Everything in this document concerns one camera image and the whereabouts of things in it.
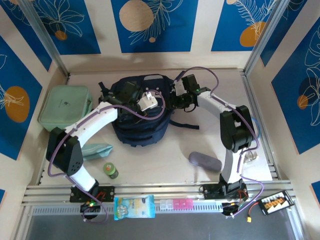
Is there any navy blue backpack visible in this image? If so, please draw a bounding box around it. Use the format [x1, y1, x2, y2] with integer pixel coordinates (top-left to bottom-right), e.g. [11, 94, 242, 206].
[98, 73, 200, 148]

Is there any mint green pouch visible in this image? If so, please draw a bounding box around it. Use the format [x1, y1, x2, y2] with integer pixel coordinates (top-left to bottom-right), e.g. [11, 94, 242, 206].
[81, 142, 114, 161]

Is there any grey glasses case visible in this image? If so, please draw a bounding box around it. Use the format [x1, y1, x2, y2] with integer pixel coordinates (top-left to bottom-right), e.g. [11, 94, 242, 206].
[188, 151, 223, 172]

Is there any mint green lunch box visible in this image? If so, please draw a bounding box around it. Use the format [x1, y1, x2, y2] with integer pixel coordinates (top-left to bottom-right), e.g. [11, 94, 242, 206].
[37, 85, 95, 133]

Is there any green lidded jar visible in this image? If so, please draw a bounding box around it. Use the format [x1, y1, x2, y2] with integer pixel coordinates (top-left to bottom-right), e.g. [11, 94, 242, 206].
[103, 162, 119, 180]

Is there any blue snack packet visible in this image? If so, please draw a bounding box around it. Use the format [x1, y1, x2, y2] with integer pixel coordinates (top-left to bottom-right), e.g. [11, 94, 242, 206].
[113, 194, 156, 221]

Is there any pink clear pill organizer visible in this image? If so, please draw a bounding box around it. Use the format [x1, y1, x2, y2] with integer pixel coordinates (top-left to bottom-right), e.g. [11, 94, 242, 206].
[159, 198, 195, 210]

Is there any small control board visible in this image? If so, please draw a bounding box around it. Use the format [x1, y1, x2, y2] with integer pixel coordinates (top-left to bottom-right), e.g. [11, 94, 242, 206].
[221, 201, 242, 216]
[79, 201, 101, 214]

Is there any black yellow power board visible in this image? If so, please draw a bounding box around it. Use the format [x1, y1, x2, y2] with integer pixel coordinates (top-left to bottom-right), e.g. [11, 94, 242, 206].
[257, 190, 294, 216]

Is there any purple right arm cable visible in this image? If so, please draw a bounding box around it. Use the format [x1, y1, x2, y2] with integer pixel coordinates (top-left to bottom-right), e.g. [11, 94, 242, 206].
[174, 66, 266, 218]

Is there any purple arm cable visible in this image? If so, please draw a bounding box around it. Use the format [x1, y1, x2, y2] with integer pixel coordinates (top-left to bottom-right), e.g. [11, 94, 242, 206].
[47, 93, 166, 224]
[174, 66, 266, 218]

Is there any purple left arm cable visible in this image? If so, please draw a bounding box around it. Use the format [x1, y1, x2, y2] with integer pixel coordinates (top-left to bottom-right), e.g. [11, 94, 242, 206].
[47, 93, 166, 224]

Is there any blue floral wall poster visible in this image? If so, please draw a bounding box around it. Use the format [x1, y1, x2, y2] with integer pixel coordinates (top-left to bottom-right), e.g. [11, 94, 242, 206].
[32, 0, 102, 56]
[259, 0, 310, 67]
[0, 34, 43, 161]
[111, 0, 200, 54]
[271, 17, 320, 155]
[0, 0, 53, 72]
[211, 0, 281, 53]

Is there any aluminium side rail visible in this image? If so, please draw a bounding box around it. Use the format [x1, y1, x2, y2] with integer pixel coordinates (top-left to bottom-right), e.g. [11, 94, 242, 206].
[36, 132, 55, 186]
[241, 71, 280, 180]

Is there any light blue cable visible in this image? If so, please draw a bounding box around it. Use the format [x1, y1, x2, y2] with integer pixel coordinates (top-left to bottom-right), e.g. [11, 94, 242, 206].
[250, 116, 263, 137]

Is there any aluminium corner post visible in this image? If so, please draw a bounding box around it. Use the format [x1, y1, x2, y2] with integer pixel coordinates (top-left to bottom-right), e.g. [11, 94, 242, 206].
[18, 0, 70, 77]
[243, 0, 288, 76]

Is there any aluminium frame rail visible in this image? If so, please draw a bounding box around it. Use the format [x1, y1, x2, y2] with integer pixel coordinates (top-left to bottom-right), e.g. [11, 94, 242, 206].
[21, 179, 298, 207]

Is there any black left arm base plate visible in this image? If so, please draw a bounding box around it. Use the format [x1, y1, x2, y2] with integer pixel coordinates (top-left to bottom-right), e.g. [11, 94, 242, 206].
[69, 185, 116, 203]

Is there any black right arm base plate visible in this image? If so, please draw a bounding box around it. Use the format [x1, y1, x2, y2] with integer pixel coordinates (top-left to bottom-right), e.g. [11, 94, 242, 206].
[199, 183, 249, 201]

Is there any grey slotted cable duct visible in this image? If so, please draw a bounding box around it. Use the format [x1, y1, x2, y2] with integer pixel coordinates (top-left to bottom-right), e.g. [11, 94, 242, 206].
[31, 201, 226, 216]

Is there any black wire yellow connector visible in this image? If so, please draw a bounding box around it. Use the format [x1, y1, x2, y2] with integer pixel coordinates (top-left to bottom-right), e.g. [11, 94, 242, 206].
[243, 201, 263, 224]

